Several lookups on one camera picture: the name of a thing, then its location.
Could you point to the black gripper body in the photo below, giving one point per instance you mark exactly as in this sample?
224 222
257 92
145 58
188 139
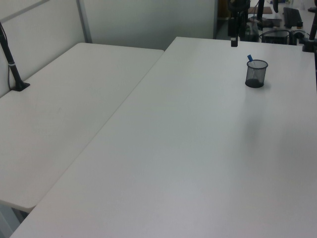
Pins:
239 6

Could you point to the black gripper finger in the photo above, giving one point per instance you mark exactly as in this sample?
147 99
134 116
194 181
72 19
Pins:
243 28
233 28

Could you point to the white marker with blue cap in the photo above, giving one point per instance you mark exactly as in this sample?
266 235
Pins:
249 57

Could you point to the black monitor stand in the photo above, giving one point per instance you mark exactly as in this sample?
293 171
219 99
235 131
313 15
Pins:
260 10

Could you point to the black equipment box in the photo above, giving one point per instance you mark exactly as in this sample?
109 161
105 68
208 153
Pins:
276 37

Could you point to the black keyboard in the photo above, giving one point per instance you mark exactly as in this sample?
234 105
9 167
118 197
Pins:
292 16

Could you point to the black mesh pen cup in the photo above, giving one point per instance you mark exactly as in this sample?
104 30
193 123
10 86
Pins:
256 79

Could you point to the white side table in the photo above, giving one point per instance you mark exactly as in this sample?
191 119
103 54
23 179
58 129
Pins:
62 99

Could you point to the grey partition end post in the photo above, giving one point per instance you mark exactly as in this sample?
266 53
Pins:
215 19

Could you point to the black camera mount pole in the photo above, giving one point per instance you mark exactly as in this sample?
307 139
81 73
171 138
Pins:
13 72
309 44

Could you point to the grey metal partition post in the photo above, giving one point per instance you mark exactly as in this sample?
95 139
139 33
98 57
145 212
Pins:
84 22

